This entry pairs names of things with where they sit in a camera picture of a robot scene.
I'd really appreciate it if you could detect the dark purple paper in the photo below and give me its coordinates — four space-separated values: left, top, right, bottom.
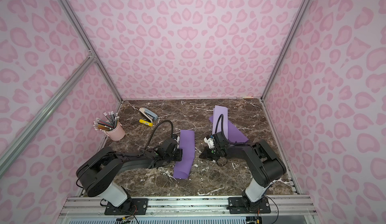
228 121 249 143
173 130 195 179

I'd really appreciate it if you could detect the light lilac paper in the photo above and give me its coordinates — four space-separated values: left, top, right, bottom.
212 105 228 138

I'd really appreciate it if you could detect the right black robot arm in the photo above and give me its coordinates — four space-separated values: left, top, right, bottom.
199 132 286 204

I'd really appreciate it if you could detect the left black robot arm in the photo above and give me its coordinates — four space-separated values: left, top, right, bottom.
76 138 183 208

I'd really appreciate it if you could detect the grey beige stapler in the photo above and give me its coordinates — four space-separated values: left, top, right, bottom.
139 107 158 123

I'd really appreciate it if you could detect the yellow glue stick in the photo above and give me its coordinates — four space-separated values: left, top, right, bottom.
139 119 153 127

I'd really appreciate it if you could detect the pink pencil cup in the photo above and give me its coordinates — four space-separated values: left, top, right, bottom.
105 123 125 141

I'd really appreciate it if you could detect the bundle of pencils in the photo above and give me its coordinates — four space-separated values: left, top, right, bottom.
93 111 120 132

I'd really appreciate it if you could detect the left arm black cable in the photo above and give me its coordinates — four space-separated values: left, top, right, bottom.
143 120 175 152

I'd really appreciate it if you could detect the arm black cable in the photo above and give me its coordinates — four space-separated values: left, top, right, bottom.
214 114 242 146
143 120 175 152

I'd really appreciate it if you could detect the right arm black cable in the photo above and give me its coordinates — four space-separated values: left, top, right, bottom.
214 114 242 146

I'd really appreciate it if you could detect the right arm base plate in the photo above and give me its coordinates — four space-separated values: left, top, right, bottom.
227 196 271 214

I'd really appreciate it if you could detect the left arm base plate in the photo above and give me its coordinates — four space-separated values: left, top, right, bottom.
104 198 149 216

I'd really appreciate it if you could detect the aluminium front rail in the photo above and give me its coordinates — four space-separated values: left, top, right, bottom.
57 195 320 224

